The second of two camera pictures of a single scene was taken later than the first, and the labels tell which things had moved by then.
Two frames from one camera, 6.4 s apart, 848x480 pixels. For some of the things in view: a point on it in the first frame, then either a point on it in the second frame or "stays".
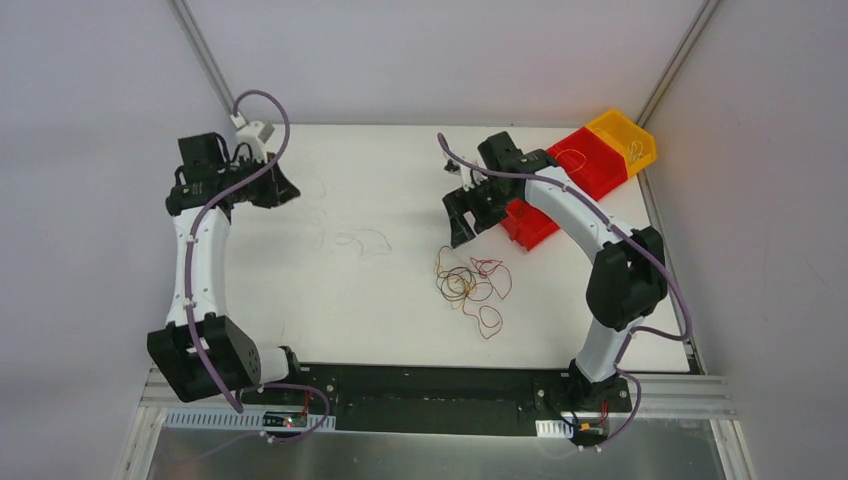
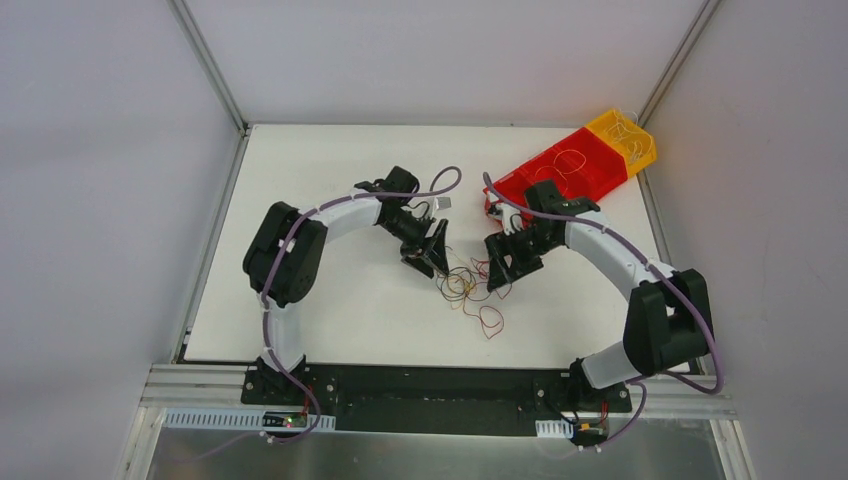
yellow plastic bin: (637, 144) stays
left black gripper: (266, 181) -> (423, 249)
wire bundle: (463, 287) stays
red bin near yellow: (595, 165) stays
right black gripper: (468, 206) -> (515, 251)
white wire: (635, 149) stays
